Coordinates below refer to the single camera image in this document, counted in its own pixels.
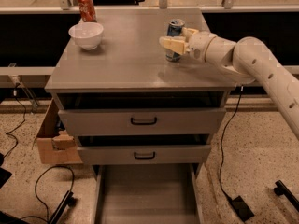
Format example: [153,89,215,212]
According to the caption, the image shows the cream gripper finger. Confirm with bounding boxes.
[159,36,189,55]
[181,27,198,38]

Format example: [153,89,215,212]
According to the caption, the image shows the grey middle drawer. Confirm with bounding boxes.
[78,134,211,165]

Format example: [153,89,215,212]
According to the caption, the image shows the brown cardboard box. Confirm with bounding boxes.
[36,101,82,164]

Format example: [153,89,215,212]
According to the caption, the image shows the grey open bottom drawer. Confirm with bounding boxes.
[93,164,204,224]

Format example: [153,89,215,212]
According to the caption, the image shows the blue silver redbull can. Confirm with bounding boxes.
[166,19,185,62]

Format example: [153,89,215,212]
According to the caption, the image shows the white ceramic bowl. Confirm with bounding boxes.
[68,22,104,50]

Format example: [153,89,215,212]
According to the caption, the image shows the grey top drawer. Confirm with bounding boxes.
[57,91,227,136]

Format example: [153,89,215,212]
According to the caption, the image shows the black cable left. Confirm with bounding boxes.
[3,82,28,159]

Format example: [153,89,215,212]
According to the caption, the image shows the metal rail bracket left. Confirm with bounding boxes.
[8,63,39,114]

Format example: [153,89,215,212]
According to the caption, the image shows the black looped floor cable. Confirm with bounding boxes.
[19,164,76,223]

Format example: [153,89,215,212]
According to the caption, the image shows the black stand leg right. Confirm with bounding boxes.
[274,180,299,212]

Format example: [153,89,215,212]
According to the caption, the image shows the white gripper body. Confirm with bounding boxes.
[189,31,216,61]

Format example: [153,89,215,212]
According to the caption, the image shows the black stand leg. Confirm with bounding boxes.
[48,190,76,224]
[274,180,299,212]

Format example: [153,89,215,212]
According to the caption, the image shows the black stand leg left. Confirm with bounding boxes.
[48,190,76,224]

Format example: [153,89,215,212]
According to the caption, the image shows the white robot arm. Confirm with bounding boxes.
[159,28,299,138]

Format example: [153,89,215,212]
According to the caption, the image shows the red cola can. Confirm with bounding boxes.
[78,0,96,22]

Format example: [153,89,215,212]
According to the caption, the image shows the black power cable right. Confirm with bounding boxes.
[217,85,245,201]

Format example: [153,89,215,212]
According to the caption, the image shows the grey drawer cabinet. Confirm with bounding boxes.
[44,7,237,177]

